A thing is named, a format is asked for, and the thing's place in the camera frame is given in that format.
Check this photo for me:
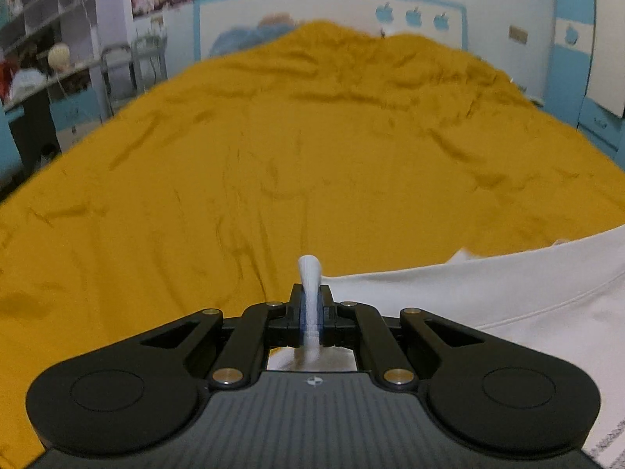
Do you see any white t-shirt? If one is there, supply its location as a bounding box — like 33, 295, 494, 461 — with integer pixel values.
267, 223, 625, 469

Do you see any mustard yellow bed quilt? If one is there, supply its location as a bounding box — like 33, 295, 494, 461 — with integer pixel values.
1, 21, 624, 468

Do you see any grey metal chair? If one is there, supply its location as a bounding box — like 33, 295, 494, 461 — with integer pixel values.
100, 34, 168, 115

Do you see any light blue pillow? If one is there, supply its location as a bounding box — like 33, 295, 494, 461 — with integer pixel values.
209, 13, 299, 57

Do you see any white blue desk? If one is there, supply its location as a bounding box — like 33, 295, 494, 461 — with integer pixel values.
2, 58, 105, 178

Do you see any white blue headboard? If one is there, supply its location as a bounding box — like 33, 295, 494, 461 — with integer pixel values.
193, 0, 468, 61

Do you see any blue white wardrobe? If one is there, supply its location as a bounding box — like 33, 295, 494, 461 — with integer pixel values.
543, 0, 624, 166

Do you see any round beige lamp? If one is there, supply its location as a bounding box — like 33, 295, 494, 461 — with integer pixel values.
46, 43, 72, 72

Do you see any white wall shelf unit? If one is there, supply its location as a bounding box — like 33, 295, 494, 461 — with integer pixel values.
1, 0, 100, 71

